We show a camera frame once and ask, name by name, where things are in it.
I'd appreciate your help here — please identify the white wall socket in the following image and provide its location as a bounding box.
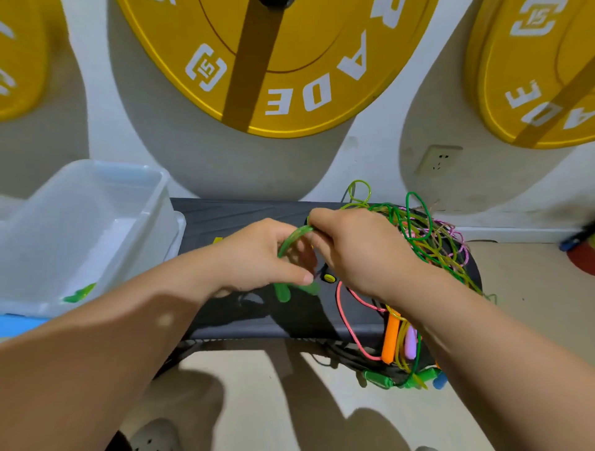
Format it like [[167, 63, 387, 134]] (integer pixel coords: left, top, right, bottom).
[[415, 144, 464, 178]]

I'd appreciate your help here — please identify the green jump rope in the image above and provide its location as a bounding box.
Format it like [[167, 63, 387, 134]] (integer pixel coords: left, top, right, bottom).
[[274, 223, 322, 305], [60, 281, 99, 305]]

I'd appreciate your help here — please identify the black aerobic step platform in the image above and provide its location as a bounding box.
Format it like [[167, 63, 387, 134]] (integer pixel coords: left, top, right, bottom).
[[149, 198, 483, 373]]

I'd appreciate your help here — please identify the person's right hand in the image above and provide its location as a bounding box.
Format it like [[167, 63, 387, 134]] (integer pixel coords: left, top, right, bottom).
[[307, 206, 429, 308]]

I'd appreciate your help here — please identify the person's left grey shoe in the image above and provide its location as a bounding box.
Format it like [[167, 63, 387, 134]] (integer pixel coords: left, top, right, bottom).
[[130, 418, 182, 451]]

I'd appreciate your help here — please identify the blue plastic piece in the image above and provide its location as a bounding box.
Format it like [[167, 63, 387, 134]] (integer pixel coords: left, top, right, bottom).
[[0, 313, 48, 340]]

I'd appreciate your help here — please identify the person's right forearm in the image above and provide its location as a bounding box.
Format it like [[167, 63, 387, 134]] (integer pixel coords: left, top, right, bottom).
[[409, 279, 595, 451]]

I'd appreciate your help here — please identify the translucent plastic lid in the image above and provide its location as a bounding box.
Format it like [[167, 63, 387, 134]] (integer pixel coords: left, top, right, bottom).
[[121, 209, 187, 280]]

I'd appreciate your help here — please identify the large yellow weight plate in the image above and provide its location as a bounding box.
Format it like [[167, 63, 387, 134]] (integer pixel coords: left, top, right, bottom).
[[116, 0, 438, 139]]

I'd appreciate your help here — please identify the pile of jump ropes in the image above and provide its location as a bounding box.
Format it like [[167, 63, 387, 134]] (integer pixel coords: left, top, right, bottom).
[[316, 179, 494, 390]]

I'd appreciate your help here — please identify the red fire extinguisher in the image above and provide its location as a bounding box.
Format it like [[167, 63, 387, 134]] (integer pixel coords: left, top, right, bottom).
[[560, 221, 595, 275]]

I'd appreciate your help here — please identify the clear plastic storage bin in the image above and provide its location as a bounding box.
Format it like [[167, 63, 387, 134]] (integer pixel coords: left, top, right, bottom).
[[0, 160, 182, 319]]

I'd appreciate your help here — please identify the person's left hand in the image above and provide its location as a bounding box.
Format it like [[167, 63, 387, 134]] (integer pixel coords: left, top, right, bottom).
[[200, 218, 317, 300]]

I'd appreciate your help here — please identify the person's left forearm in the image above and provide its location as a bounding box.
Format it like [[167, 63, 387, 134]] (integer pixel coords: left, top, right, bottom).
[[0, 251, 219, 451]]

